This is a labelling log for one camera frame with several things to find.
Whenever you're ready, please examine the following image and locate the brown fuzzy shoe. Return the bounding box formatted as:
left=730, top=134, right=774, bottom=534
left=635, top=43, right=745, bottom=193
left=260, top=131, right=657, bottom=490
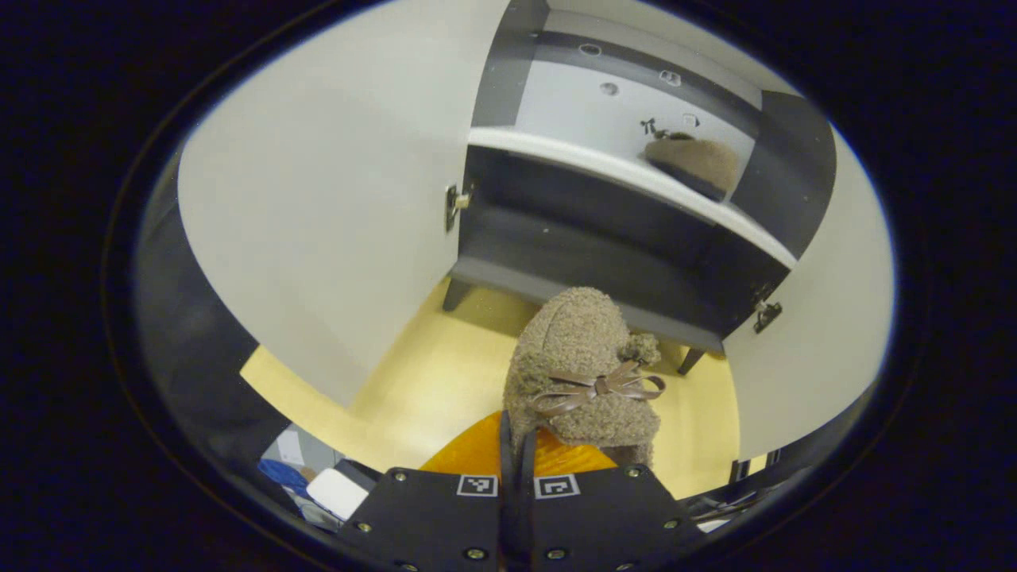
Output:
left=502, top=287, right=667, bottom=470
left=643, top=134, right=742, bottom=202

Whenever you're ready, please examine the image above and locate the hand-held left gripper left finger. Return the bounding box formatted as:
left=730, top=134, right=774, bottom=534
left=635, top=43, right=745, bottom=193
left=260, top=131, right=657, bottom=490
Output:
left=338, top=411, right=516, bottom=572

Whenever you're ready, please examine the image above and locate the white box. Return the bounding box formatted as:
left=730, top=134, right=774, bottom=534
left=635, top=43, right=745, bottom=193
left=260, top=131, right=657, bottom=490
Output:
left=305, top=468, right=371, bottom=522

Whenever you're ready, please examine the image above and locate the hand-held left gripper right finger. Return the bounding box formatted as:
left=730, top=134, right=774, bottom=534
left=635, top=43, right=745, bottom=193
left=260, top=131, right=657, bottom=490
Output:
left=518, top=427, right=706, bottom=572

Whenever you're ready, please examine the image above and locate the grey shoe cabinet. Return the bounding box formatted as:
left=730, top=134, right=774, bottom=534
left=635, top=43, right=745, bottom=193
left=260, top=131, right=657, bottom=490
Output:
left=441, top=0, right=839, bottom=376

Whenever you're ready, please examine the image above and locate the grey cabinet door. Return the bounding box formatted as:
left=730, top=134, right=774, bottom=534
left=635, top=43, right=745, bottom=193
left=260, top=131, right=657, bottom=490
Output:
left=176, top=0, right=509, bottom=410
left=721, top=127, right=897, bottom=463

